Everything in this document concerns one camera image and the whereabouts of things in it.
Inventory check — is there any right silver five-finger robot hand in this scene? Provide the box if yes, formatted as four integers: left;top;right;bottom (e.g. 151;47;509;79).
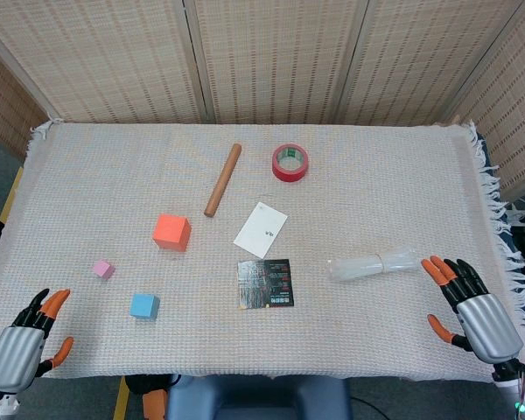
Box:
421;255;525;365

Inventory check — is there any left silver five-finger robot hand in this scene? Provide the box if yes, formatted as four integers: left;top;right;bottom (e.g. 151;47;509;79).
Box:
0;288;75;393

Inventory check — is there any small pink foam cube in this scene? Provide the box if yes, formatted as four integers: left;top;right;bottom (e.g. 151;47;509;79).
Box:
92;259;116;281

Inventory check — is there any blue foam cube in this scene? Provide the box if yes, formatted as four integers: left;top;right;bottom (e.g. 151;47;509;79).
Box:
129;293;161;320

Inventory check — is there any white plastic device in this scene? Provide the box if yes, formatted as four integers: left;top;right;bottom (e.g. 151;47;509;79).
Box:
505;201;525;229

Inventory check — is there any yellow floor tape strip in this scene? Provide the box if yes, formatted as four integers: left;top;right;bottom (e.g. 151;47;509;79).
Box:
112;376;131;420
0;168;25;224

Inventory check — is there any clear plastic bag bundle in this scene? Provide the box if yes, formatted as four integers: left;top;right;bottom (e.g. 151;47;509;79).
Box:
326;246;424;282

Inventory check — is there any orange box under table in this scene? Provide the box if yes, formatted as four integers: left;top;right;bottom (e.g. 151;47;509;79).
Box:
141;388;168;420

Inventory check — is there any beige woven fringed tablecloth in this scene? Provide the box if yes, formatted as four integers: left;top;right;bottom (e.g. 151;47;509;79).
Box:
0;118;525;386

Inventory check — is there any large orange foam cube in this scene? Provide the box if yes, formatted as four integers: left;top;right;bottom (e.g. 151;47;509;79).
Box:
151;213;193;253

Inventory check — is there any black printed card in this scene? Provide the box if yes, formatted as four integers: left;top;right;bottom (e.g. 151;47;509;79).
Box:
236;258;296;310

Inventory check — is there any dark blue robot torso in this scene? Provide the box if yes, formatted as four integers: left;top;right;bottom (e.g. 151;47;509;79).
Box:
165;374;352;420

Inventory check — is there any white paper card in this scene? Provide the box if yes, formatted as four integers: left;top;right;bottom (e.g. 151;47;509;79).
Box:
233;201;289;259

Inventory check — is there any red tape roll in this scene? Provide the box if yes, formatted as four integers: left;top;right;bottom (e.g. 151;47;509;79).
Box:
270;143;310;184

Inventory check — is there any brown wooden dowel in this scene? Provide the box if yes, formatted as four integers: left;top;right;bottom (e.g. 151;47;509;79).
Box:
203;143;243;218

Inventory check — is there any bamboo folding screen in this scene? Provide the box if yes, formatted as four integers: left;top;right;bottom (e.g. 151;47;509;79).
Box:
0;0;525;203

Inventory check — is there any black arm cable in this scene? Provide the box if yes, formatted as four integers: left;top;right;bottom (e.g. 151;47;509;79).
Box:
125;374;180;397

